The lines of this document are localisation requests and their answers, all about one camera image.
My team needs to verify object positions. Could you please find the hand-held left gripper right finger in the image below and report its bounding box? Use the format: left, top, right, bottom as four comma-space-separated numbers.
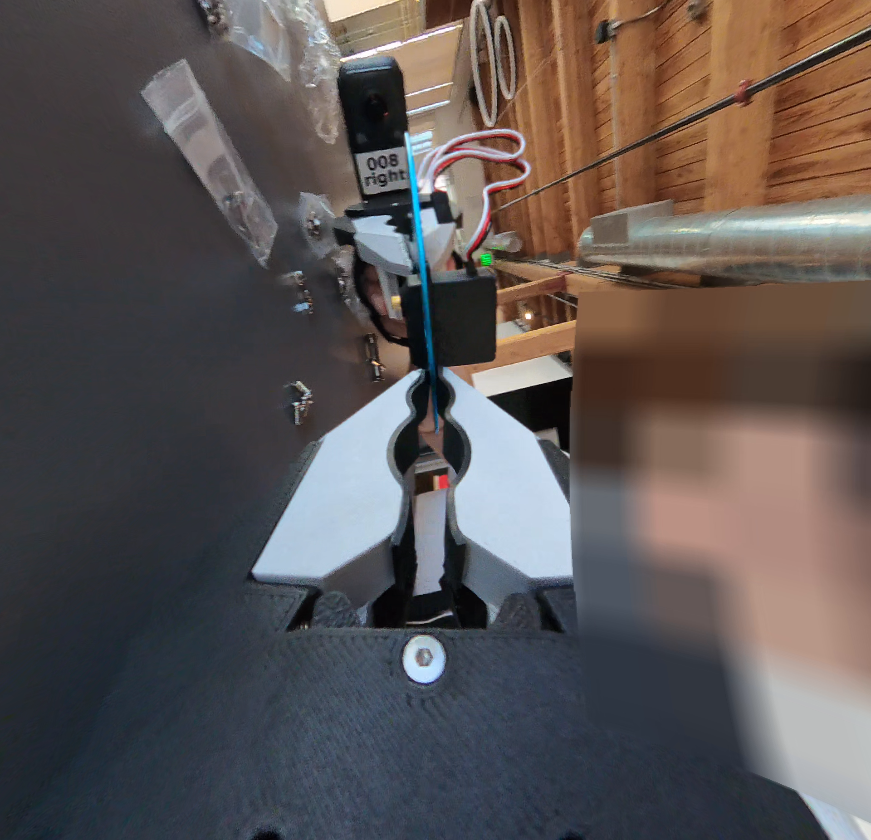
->
439, 369, 573, 607

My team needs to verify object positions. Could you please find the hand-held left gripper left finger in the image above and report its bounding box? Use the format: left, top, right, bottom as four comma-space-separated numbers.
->
250, 369, 430, 614

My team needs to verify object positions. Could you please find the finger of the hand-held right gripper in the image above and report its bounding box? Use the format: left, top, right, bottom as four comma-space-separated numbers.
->
417, 217, 460, 271
352, 215, 419, 310

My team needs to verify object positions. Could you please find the blue round metal plate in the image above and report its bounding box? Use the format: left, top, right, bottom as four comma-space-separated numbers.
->
404, 131, 442, 436

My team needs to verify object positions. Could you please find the person's right hand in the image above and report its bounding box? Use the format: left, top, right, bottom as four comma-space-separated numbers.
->
358, 264, 409, 339

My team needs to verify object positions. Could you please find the crumpled clear plastic wrap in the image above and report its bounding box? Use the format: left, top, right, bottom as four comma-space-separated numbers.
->
291, 0, 343, 146

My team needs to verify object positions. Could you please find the flat clear bag white label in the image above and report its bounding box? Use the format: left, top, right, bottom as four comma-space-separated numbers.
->
141, 59, 280, 269

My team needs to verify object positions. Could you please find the thin black ceiling rod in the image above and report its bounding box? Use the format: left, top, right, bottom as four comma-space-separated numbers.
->
490, 27, 871, 216

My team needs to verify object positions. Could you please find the white ring lamp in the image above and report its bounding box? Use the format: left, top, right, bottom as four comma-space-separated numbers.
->
468, 0, 502, 128
493, 15, 519, 101

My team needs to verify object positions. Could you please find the metal air duct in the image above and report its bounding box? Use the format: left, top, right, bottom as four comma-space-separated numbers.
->
578, 195, 871, 286

